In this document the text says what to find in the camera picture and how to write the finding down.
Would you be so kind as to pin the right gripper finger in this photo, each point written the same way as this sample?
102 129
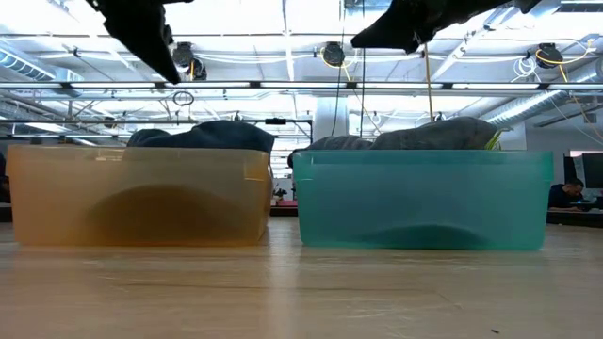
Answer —
405 26

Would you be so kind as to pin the person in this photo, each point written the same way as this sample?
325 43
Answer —
565 195

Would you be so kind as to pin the teal translucent plastic bin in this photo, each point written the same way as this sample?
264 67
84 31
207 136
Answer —
424 198

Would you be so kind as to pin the silver ventilation duct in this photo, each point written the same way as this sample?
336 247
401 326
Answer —
532 103

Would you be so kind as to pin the navy denim cap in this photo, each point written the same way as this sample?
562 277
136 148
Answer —
221 136
143 137

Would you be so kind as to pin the orange translucent plastic bin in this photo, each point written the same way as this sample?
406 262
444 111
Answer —
56 198

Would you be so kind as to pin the long ceiling light rail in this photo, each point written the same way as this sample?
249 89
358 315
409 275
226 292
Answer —
118 85

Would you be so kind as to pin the small potted green plant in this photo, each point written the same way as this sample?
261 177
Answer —
494 141

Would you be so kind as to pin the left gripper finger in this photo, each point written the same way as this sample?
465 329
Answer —
141 42

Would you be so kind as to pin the black computer monitor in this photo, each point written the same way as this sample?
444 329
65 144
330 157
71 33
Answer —
593 169

